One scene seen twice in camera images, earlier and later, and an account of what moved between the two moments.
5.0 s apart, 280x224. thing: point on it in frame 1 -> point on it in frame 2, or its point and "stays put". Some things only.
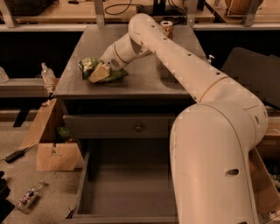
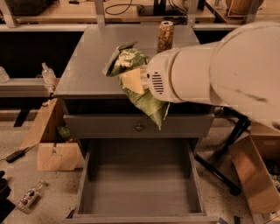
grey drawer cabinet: (122, 127) stays put
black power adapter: (16, 156) stays put
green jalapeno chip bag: (88, 64) -> (125, 58)
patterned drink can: (167, 25) stays put
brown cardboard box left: (52, 154) stays put
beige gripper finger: (102, 72) -> (134, 80)
